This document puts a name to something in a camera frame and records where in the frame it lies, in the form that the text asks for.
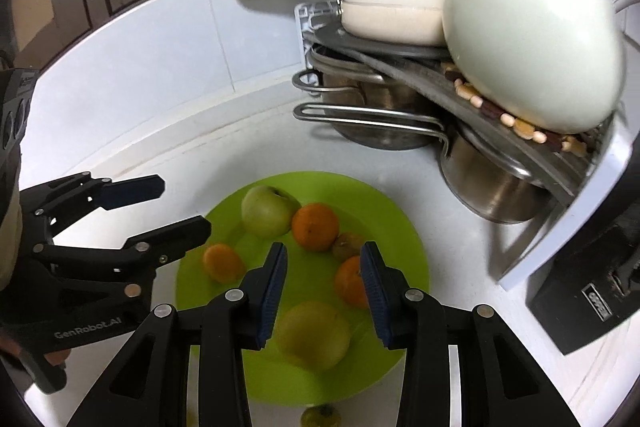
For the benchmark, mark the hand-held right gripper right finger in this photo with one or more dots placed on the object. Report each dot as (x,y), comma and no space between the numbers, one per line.
(380,302)

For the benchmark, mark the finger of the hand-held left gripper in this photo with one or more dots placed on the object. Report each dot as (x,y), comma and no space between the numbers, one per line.
(132,191)
(165,234)

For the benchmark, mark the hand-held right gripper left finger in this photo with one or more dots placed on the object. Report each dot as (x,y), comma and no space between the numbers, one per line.
(272,302)

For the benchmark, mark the orange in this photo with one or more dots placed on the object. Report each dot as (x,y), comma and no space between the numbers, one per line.
(350,284)
(315,227)
(222,263)

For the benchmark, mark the yellow-green apple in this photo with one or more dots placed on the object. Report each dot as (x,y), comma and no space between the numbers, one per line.
(312,334)

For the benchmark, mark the small brown fruit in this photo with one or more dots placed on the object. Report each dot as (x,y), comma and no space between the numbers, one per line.
(347,247)

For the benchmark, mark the green plate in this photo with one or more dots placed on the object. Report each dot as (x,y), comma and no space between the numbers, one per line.
(295,384)

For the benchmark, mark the green apple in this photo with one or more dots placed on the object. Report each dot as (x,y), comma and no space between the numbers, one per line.
(265,214)

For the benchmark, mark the person's left hand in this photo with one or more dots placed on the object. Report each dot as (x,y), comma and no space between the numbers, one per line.
(56,358)

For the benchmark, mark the small green fruit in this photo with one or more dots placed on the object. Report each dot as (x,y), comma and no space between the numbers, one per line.
(320,417)

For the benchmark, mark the white and steel pot rack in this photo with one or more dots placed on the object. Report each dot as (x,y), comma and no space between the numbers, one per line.
(560,227)

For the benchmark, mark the large steel pot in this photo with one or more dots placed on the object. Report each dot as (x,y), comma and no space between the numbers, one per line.
(380,99)

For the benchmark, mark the black knife block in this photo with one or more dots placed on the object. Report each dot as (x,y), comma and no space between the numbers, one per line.
(585,287)

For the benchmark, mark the beaded wooden trivet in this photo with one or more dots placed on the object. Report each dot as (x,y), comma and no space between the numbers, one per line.
(515,122)

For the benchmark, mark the white ceramic pot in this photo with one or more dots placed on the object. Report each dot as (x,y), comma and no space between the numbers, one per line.
(530,37)

